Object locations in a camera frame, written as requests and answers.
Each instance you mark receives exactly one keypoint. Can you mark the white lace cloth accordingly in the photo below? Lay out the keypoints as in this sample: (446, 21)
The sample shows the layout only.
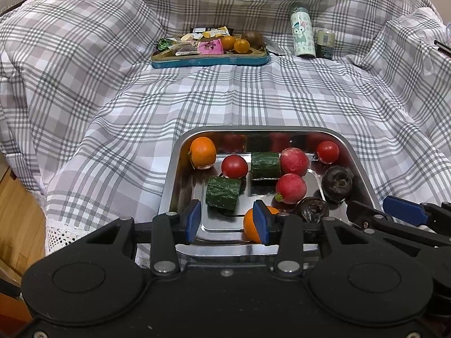
(60, 232)

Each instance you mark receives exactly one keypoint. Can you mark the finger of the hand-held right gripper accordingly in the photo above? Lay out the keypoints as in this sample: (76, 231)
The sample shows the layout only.
(373, 216)
(405, 208)

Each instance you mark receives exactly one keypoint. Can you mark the brown round fruit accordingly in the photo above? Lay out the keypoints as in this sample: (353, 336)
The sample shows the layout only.
(253, 38)

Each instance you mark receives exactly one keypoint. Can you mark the large red radish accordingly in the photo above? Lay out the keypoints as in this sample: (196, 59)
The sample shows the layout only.
(290, 188)

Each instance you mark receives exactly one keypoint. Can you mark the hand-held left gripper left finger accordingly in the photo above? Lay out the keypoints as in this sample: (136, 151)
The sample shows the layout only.
(193, 220)

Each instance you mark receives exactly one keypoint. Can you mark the bright orange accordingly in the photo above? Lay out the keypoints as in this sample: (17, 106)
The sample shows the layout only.
(249, 223)
(203, 152)

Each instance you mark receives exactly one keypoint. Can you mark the blue tin tray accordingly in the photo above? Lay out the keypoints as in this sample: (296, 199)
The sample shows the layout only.
(211, 60)

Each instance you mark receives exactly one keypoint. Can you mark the pink snack packet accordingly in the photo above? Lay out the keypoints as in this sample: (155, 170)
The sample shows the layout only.
(210, 47)

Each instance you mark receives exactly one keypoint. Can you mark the green candy wrapper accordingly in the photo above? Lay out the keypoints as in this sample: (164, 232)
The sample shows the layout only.
(163, 44)

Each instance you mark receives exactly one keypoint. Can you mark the clear brown snack packet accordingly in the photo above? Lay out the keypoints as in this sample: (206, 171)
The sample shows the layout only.
(186, 48)

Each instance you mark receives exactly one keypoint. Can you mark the pale pink radish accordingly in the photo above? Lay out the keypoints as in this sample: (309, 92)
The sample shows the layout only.
(294, 162)

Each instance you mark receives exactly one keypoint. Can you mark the silver foil packet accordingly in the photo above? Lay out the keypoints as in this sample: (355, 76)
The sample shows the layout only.
(272, 46)

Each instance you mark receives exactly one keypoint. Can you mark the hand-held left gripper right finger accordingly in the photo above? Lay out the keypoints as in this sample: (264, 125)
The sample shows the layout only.
(261, 221)

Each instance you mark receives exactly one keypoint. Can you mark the cartoon print water bottle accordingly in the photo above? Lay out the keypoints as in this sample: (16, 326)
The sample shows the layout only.
(302, 35)

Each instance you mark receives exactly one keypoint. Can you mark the green and cream can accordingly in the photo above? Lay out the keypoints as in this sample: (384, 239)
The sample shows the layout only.
(324, 44)

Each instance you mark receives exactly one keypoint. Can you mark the cream wrapped candy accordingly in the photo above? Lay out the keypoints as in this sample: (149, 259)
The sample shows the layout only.
(190, 37)

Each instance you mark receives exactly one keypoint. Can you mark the small dark orange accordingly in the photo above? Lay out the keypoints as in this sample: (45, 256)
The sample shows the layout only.
(241, 45)
(228, 43)

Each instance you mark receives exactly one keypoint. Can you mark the dark flat object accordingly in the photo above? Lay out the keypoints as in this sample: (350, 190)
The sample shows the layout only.
(443, 46)

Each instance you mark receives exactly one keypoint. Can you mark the green cucumber piece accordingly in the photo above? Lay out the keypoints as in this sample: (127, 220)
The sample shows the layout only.
(223, 190)
(265, 164)

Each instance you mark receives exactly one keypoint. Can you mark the stainless steel tray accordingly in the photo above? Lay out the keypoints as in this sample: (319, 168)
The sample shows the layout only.
(225, 225)

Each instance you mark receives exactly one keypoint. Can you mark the red tomato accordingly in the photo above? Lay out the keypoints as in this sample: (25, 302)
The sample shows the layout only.
(234, 166)
(327, 152)

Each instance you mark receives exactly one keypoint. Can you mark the grey plaid blanket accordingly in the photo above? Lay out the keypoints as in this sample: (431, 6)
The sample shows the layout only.
(105, 95)

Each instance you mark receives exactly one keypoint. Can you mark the black and yellow snack packet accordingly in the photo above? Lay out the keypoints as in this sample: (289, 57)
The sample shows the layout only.
(215, 32)

